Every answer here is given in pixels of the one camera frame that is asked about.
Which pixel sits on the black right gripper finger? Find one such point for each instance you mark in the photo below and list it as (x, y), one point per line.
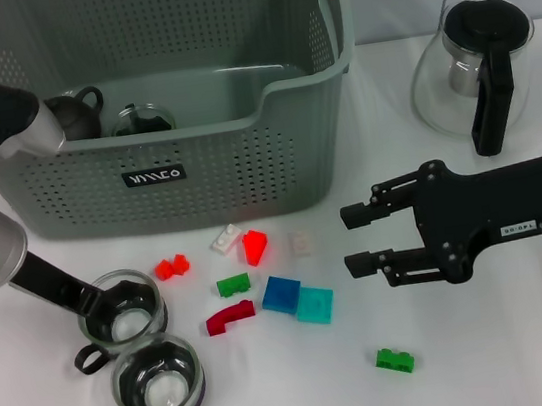
(365, 263)
(358, 215)

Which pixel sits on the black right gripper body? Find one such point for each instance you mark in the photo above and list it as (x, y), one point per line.
(478, 204)

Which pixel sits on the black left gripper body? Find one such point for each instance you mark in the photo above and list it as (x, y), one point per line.
(50, 284)

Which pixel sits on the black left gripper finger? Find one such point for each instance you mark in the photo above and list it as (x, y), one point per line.
(94, 319)
(114, 291)

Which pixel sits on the black round object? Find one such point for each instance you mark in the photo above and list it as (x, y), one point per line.
(127, 329)

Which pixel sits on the glass teacup with black holder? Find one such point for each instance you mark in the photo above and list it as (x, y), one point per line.
(166, 394)
(143, 122)

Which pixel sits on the dark red curved toy brick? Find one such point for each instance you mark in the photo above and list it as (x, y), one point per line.
(217, 324)

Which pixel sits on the grey perforated plastic storage basket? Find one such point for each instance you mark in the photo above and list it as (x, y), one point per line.
(199, 193)

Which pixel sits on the orange-red small toy brick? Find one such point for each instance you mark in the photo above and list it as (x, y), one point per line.
(164, 269)

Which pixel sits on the white toy brick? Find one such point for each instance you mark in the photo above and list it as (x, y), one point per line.
(302, 243)
(226, 239)

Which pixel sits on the cyan flat toy brick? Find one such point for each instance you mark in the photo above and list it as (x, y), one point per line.
(315, 305)

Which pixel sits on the blue flat toy brick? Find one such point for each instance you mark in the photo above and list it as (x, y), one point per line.
(279, 295)

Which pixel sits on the green toy brick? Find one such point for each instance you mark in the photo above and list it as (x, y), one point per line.
(232, 286)
(394, 360)

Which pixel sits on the red sloped toy brick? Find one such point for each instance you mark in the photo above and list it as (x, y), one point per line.
(255, 248)

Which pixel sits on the dark clay teapot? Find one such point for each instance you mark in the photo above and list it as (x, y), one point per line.
(77, 116)

